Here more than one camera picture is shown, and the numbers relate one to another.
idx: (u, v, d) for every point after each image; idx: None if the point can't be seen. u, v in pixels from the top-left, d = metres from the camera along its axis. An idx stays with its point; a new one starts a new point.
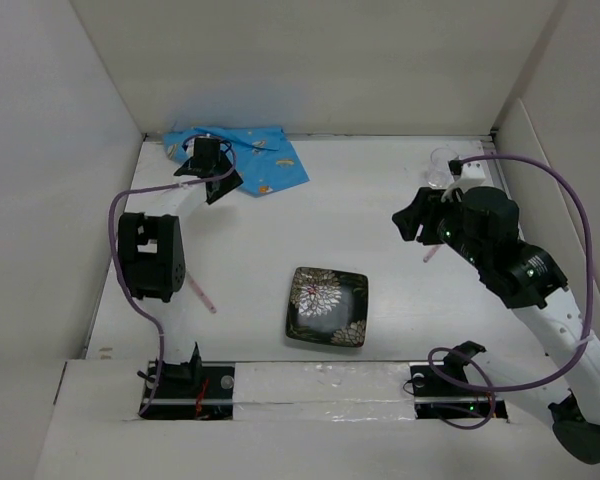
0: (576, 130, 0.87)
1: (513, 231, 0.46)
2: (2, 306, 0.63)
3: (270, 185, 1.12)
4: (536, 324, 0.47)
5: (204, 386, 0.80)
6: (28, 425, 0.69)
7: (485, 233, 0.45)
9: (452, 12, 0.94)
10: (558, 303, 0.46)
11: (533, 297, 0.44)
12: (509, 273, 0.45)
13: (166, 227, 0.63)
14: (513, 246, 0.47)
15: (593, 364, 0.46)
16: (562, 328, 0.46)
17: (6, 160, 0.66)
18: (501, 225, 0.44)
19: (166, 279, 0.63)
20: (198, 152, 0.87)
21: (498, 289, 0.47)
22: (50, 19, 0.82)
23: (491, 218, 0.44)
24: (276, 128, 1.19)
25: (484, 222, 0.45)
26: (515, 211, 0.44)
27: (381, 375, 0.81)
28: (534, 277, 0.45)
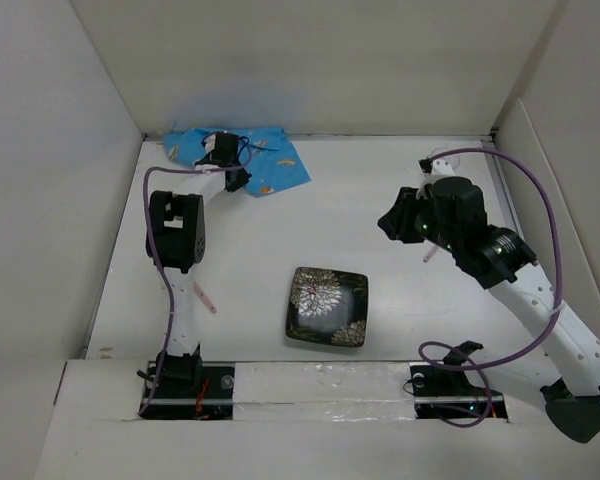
0: (575, 131, 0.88)
1: (481, 214, 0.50)
2: (2, 306, 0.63)
3: (272, 185, 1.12)
4: (510, 299, 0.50)
5: (204, 386, 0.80)
6: (28, 424, 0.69)
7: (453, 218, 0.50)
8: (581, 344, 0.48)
9: (452, 13, 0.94)
10: (529, 278, 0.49)
11: (504, 273, 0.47)
12: (480, 252, 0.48)
13: (191, 204, 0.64)
14: (484, 230, 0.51)
15: (567, 331, 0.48)
16: (534, 299, 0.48)
17: (7, 159, 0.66)
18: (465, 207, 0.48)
19: (190, 251, 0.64)
20: (219, 145, 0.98)
21: (473, 272, 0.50)
22: (50, 19, 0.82)
23: (457, 202, 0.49)
24: (276, 128, 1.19)
25: (453, 207, 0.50)
26: (481, 197, 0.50)
27: (382, 375, 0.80)
28: (503, 254, 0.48)
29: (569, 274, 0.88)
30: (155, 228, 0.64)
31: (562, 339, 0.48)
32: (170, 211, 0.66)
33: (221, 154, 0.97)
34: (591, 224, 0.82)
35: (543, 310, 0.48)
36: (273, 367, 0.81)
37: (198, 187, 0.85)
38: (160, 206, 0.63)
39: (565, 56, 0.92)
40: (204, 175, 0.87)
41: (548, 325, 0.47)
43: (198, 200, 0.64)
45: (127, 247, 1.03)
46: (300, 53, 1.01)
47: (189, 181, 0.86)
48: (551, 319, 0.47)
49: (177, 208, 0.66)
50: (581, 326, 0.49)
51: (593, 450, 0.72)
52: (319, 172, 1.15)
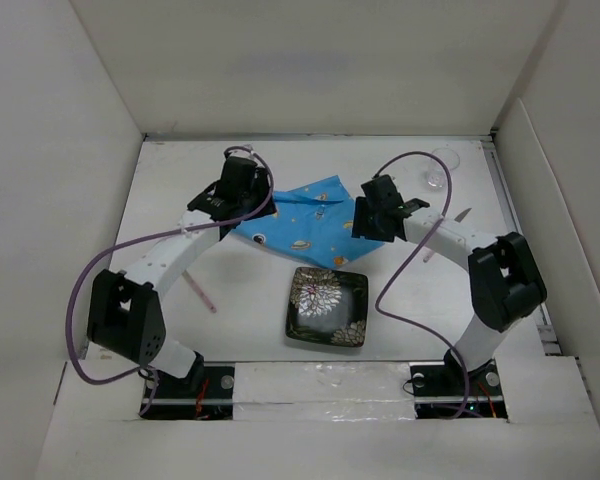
0: (575, 131, 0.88)
1: (393, 193, 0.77)
2: (3, 305, 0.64)
3: (344, 254, 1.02)
4: (413, 229, 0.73)
5: (203, 387, 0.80)
6: (29, 423, 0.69)
7: (375, 199, 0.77)
8: (461, 233, 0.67)
9: (451, 12, 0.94)
10: (420, 214, 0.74)
11: (405, 215, 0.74)
12: (393, 215, 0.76)
13: (142, 295, 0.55)
14: (397, 203, 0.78)
15: (450, 229, 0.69)
16: (425, 221, 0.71)
17: (7, 158, 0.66)
18: (379, 188, 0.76)
19: (135, 352, 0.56)
20: (224, 178, 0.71)
21: (392, 229, 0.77)
22: (51, 20, 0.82)
23: (372, 185, 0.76)
24: (333, 179, 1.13)
25: (372, 190, 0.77)
26: (389, 181, 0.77)
27: (382, 375, 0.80)
28: (408, 210, 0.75)
29: (569, 273, 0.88)
30: (97, 318, 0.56)
31: (446, 236, 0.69)
32: (123, 292, 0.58)
33: (227, 190, 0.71)
34: (592, 225, 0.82)
35: (428, 225, 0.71)
36: (273, 367, 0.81)
37: (168, 263, 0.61)
38: (105, 291, 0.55)
39: (565, 54, 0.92)
40: (184, 237, 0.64)
41: (431, 229, 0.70)
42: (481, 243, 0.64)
43: (150, 295, 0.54)
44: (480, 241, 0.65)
45: (127, 246, 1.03)
46: (300, 52, 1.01)
47: (157, 251, 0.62)
48: (434, 225, 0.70)
49: (129, 292, 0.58)
50: (460, 227, 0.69)
51: (593, 449, 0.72)
52: (317, 171, 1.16)
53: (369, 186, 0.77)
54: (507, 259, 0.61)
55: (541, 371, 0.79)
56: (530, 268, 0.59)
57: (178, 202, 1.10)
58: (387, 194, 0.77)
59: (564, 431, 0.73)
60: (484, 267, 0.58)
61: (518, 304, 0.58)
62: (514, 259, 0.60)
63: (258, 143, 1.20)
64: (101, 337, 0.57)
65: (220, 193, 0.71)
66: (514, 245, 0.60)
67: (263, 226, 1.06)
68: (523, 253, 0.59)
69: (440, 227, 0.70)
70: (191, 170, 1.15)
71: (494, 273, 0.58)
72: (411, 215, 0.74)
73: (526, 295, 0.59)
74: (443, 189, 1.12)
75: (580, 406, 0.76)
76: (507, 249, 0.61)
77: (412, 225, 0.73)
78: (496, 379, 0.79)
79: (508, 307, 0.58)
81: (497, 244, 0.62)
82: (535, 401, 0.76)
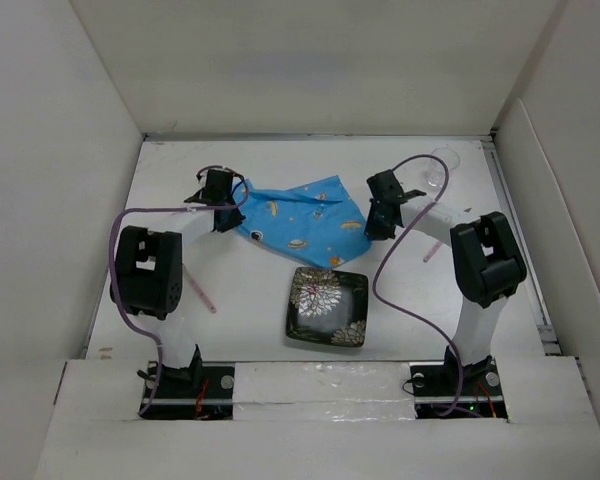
0: (574, 131, 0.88)
1: (395, 185, 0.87)
2: (3, 305, 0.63)
3: (341, 254, 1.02)
4: (409, 213, 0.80)
5: (204, 386, 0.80)
6: (28, 424, 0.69)
7: (378, 191, 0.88)
8: (448, 213, 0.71)
9: (451, 12, 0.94)
10: (417, 201, 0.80)
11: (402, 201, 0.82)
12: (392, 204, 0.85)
13: (167, 241, 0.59)
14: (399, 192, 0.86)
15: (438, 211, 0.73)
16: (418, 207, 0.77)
17: (6, 158, 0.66)
18: (381, 181, 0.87)
19: (161, 298, 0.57)
20: (210, 184, 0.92)
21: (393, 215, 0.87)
22: (50, 21, 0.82)
23: (374, 179, 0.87)
24: (333, 179, 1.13)
25: (375, 184, 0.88)
26: (390, 175, 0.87)
27: (382, 375, 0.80)
28: (404, 199, 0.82)
29: (569, 274, 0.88)
30: (122, 268, 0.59)
31: (438, 215, 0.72)
32: (145, 249, 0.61)
33: (214, 193, 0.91)
34: (591, 225, 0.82)
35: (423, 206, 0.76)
36: (273, 367, 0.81)
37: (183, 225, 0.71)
38: (131, 242, 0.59)
39: (565, 55, 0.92)
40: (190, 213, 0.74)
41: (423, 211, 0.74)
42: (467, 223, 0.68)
43: (175, 239, 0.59)
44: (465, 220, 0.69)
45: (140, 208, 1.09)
46: (300, 52, 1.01)
47: (171, 219, 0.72)
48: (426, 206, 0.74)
49: (152, 246, 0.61)
50: (450, 207, 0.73)
51: (593, 449, 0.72)
52: (317, 171, 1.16)
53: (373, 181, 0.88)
54: (491, 237, 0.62)
55: (541, 372, 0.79)
56: (509, 243, 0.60)
57: (178, 202, 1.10)
58: (389, 186, 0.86)
59: (565, 432, 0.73)
60: (464, 239, 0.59)
61: (498, 280, 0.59)
62: (496, 238, 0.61)
63: (258, 143, 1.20)
64: (126, 289, 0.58)
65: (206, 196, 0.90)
66: (493, 221, 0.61)
67: (261, 224, 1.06)
68: (503, 228, 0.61)
69: (430, 210, 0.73)
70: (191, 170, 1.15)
71: (473, 247, 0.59)
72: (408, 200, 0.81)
73: (507, 269, 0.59)
74: (443, 189, 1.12)
75: (580, 406, 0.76)
76: (489, 227, 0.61)
77: (409, 211, 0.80)
78: (496, 379, 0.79)
79: (487, 280, 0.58)
81: (480, 222, 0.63)
82: (535, 401, 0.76)
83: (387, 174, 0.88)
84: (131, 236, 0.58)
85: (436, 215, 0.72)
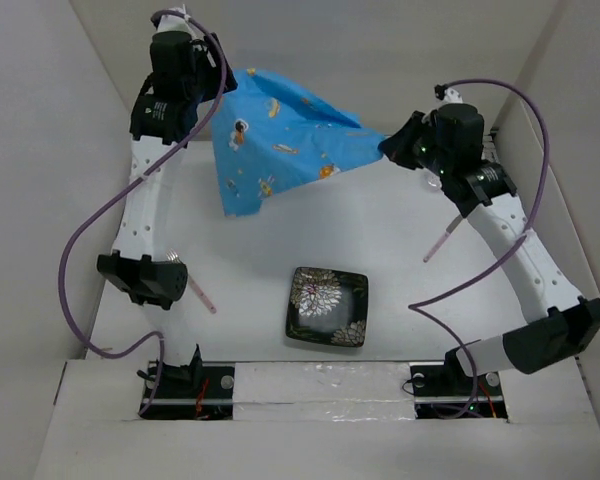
0: (575, 132, 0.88)
1: (477, 143, 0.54)
2: (2, 306, 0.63)
3: (335, 162, 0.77)
4: (485, 224, 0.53)
5: (204, 386, 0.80)
6: (28, 424, 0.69)
7: (450, 142, 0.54)
8: (542, 270, 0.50)
9: (451, 12, 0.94)
10: (502, 207, 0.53)
11: (480, 196, 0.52)
12: (462, 178, 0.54)
13: (148, 272, 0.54)
14: (475, 159, 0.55)
15: (531, 258, 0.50)
16: (504, 224, 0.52)
17: (6, 157, 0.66)
18: (461, 132, 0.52)
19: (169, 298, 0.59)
20: (157, 69, 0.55)
21: (457, 197, 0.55)
22: (50, 20, 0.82)
23: (456, 124, 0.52)
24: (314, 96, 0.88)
25: (451, 131, 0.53)
26: (480, 126, 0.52)
27: (382, 375, 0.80)
28: (483, 181, 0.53)
29: (569, 274, 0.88)
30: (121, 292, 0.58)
31: (525, 266, 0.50)
32: None
33: (164, 85, 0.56)
34: (591, 224, 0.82)
35: (510, 234, 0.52)
36: (273, 367, 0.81)
37: (153, 223, 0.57)
38: (115, 278, 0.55)
39: (566, 55, 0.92)
40: (152, 187, 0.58)
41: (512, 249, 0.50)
42: (559, 301, 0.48)
43: (152, 273, 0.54)
44: (559, 294, 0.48)
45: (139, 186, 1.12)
46: (300, 52, 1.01)
47: (133, 206, 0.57)
48: (515, 243, 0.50)
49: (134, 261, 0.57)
50: (547, 258, 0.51)
51: (593, 449, 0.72)
52: None
53: (448, 121, 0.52)
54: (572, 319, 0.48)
55: (541, 371, 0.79)
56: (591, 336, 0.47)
57: (178, 201, 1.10)
58: (469, 145, 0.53)
59: (565, 433, 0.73)
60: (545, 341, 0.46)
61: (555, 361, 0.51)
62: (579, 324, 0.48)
63: None
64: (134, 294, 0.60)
65: (159, 94, 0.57)
66: (589, 313, 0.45)
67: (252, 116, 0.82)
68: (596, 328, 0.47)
69: (520, 248, 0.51)
70: (191, 170, 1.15)
71: (551, 345, 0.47)
72: (491, 202, 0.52)
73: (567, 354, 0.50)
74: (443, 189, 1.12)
75: (580, 406, 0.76)
76: (577, 314, 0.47)
77: (487, 219, 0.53)
78: (496, 379, 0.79)
79: (545, 368, 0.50)
81: (575, 305, 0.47)
82: (535, 401, 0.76)
83: (475, 119, 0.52)
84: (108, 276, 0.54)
85: (524, 263, 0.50)
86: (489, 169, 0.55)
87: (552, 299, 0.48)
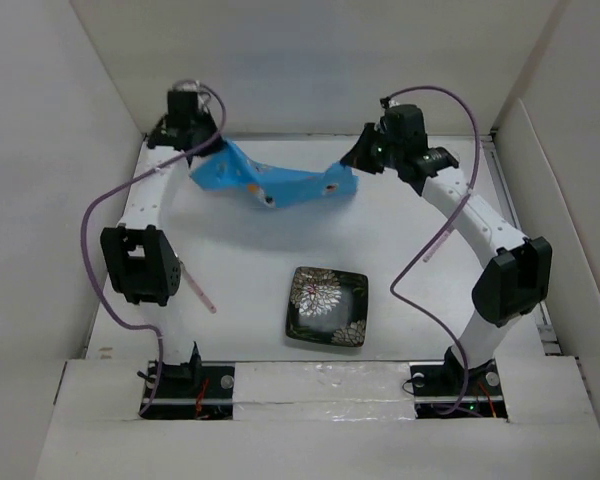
0: (575, 131, 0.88)
1: (420, 131, 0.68)
2: (3, 306, 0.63)
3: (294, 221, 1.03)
4: (436, 193, 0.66)
5: (204, 386, 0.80)
6: (28, 424, 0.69)
7: (397, 134, 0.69)
8: (486, 220, 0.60)
9: (451, 13, 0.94)
10: (447, 177, 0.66)
11: (427, 172, 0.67)
12: (413, 161, 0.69)
13: (150, 242, 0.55)
14: (420, 143, 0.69)
15: (476, 212, 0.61)
16: (451, 190, 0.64)
17: (7, 158, 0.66)
18: (404, 123, 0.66)
19: (164, 287, 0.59)
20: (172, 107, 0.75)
21: (411, 178, 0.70)
22: (51, 21, 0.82)
23: (398, 118, 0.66)
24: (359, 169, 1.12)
25: (394, 122, 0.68)
26: (417, 116, 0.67)
27: (382, 375, 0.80)
28: (432, 165, 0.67)
29: (569, 274, 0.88)
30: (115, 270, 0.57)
31: (472, 219, 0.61)
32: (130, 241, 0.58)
33: (176, 119, 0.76)
34: (591, 224, 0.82)
35: (456, 196, 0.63)
36: (273, 367, 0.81)
37: (158, 204, 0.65)
38: (115, 248, 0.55)
39: (566, 55, 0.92)
40: (160, 175, 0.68)
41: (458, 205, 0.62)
42: (507, 240, 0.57)
43: (158, 240, 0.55)
44: (506, 237, 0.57)
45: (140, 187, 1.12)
46: (300, 52, 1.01)
47: (144, 190, 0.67)
48: (461, 200, 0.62)
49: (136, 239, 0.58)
50: (491, 210, 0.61)
51: (593, 449, 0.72)
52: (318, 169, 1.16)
53: (393, 117, 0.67)
54: (524, 259, 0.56)
55: (541, 371, 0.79)
56: (543, 273, 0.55)
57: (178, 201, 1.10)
58: (414, 134, 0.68)
59: (564, 433, 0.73)
60: (506, 273, 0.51)
61: (519, 304, 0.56)
62: (532, 262, 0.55)
63: (258, 143, 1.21)
64: (127, 285, 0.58)
65: (170, 125, 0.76)
66: (536, 248, 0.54)
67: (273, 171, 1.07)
68: (544, 258, 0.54)
69: (466, 204, 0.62)
70: None
71: (510, 279, 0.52)
72: (436, 175, 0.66)
73: (530, 297, 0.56)
74: None
75: (580, 406, 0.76)
76: (528, 252, 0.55)
77: (436, 190, 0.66)
78: (496, 379, 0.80)
79: (510, 306, 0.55)
81: (521, 245, 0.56)
82: (535, 401, 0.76)
83: (413, 111, 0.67)
84: (110, 239, 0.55)
85: (471, 218, 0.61)
86: (436, 154, 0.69)
87: (501, 240, 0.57)
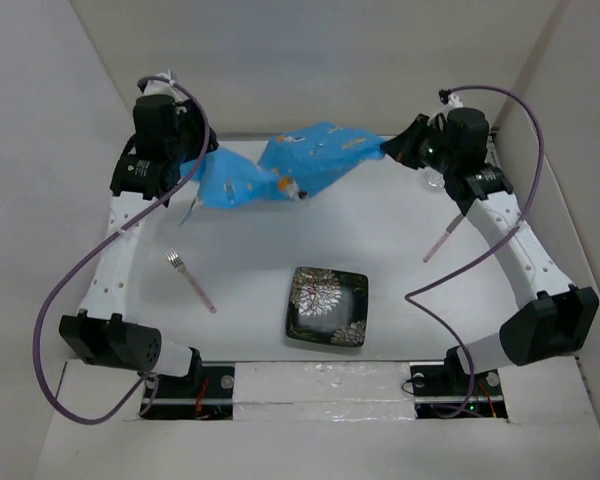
0: (576, 131, 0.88)
1: (480, 147, 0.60)
2: (2, 306, 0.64)
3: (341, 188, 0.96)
4: (481, 217, 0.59)
5: (204, 386, 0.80)
6: (27, 424, 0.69)
7: (455, 144, 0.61)
8: (532, 258, 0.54)
9: (451, 13, 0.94)
10: (498, 202, 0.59)
11: (477, 193, 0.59)
12: (463, 177, 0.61)
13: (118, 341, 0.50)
14: (478, 159, 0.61)
15: (522, 247, 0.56)
16: (498, 218, 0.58)
17: (6, 159, 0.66)
18: (466, 135, 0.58)
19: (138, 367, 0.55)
20: (140, 127, 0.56)
21: (458, 195, 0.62)
22: (51, 21, 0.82)
23: (461, 127, 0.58)
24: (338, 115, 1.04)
25: (456, 131, 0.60)
26: (485, 129, 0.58)
27: (382, 375, 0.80)
28: (484, 186, 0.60)
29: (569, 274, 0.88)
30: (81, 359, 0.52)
31: (516, 254, 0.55)
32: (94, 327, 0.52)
33: (147, 143, 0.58)
34: (591, 224, 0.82)
35: (503, 226, 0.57)
36: (274, 367, 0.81)
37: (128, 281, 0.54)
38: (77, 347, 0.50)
39: (566, 55, 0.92)
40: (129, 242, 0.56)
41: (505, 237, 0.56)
42: (550, 286, 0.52)
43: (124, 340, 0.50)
44: (549, 281, 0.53)
45: None
46: (300, 52, 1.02)
47: (110, 261, 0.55)
48: (508, 232, 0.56)
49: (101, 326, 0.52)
50: (538, 247, 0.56)
51: (593, 449, 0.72)
52: None
53: (456, 125, 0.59)
54: (564, 309, 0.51)
55: (541, 371, 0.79)
56: (582, 326, 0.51)
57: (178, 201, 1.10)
58: (472, 148, 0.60)
59: (564, 433, 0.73)
60: (542, 319, 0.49)
61: (549, 354, 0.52)
62: (573, 315, 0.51)
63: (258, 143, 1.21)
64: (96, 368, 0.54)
65: (142, 154, 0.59)
66: (582, 299, 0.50)
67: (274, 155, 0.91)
68: (586, 315, 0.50)
69: (513, 237, 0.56)
70: None
71: (545, 327, 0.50)
72: (486, 198, 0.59)
73: (562, 349, 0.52)
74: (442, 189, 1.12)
75: (580, 406, 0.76)
76: (571, 301, 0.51)
77: (484, 213, 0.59)
78: (496, 379, 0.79)
79: (538, 355, 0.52)
81: (564, 293, 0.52)
82: (535, 401, 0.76)
83: (480, 122, 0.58)
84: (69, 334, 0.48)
85: (515, 252, 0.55)
86: (490, 173, 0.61)
87: (543, 285, 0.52)
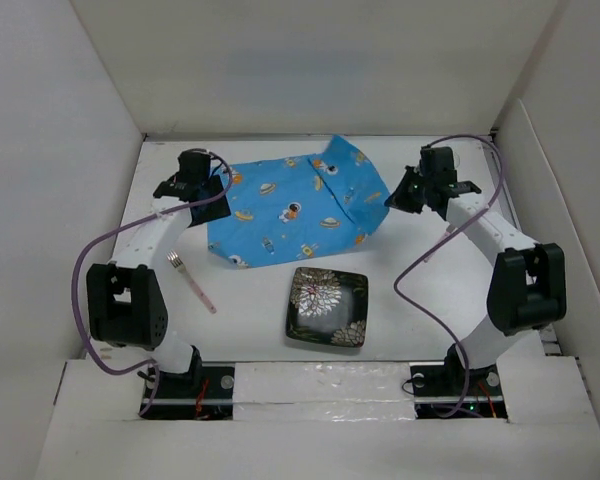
0: (575, 131, 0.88)
1: (450, 170, 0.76)
2: (2, 306, 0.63)
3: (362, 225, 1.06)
4: (456, 212, 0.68)
5: (204, 386, 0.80)
6: (27, 424, 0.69)
7: (429, 169, 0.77)
8: (499, 227, 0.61)
9: (451, 13, 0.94)
10: (469, 199, 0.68)
11: (450, 193, 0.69)
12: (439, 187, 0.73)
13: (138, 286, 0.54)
14: (451, 178, 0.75)
15: (488, 220, 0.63)
16: (470, 207, 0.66)
17: (7, 159, 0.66)
18: (436, 158, 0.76)
19: (144, 334, 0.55)
20: (184, 168, 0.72)
21: (437, 206, 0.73)
22: (51, 22, 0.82)
23: (430, 153, 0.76)
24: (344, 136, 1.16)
25: (428, 160, 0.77)
26: (449, 156, 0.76)
27: (383, 375, 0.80)
28: (456, 189, 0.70)
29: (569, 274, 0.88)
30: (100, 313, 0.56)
31: (485, 227, 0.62)
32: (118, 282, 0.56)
33: (187, 178, 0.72)
34: (591, 224, 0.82)
35: (472, 211, 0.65)
36: (274, 367, 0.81)
37: (155, 246, 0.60)
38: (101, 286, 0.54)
39: (565, 55, 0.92)
40: (162, 222, 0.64)
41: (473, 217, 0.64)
42: (516, 244, 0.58)
43: (145, 282, 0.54)
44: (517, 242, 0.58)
45: (140, 187, 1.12)
46: (300, 52, 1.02)
47: (141, 233, 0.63)
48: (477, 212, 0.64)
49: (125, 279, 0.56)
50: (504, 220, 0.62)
51: (593, 449, 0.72)
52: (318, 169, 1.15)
53: (427, 154, 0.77)
54: (539, 268, 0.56)
55: (541, 371, 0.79)
56: (557, 282, 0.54)
57: None
58: (443, 169, 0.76)
59: (564, 433, 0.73)
60: (511, 268, 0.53)
61: (534, 316, 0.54)
62: (546, 270, 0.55)
63: (258, 143, 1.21)
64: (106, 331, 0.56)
65: None
66: (548, 252, 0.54)
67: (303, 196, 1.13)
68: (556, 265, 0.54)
69: (482, 216, 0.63)
70: None
71: (517, 278, 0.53)
72: (458, 196, 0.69)
73: (545, 309, 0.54)
74: None
75: (580, 406, 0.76)
76: (541, 258, 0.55)
77: (456, 207, 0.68)
78: (496, 379, 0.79)
79: (521, 313, 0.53)
81: (533, 249, 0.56)
82: (535, 400, 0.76)
83: (445, 151, 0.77)
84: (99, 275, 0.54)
85: (484, 225, 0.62)
86: (463, 185, 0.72)
87: (510, 243, 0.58)
